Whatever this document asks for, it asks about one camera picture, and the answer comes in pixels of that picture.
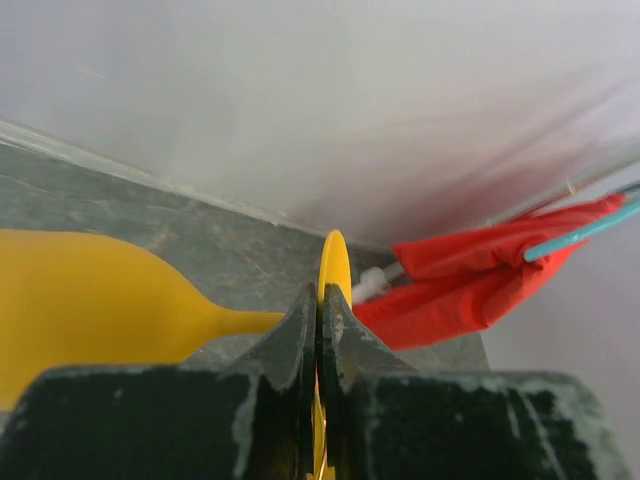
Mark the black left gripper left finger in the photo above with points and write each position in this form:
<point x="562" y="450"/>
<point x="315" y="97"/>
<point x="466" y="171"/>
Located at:
<point x="250" y="419"/>

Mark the orange plastic goblet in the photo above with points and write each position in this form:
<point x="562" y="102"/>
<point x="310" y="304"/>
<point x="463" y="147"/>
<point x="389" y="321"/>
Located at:
<point x="72" y="300"/>

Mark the blue hoop tube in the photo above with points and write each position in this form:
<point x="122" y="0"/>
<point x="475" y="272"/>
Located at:
<point x="631" y="208"/>

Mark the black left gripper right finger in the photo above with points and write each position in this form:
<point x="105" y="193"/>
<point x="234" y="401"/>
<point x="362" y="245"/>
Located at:
<point x="385" y="420"/>

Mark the white stand foot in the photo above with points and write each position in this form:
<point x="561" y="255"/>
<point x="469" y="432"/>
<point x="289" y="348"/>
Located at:
<point x="376" y="282"/>

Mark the red cloth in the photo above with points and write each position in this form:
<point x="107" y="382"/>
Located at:
<point x="465" y="282"/>

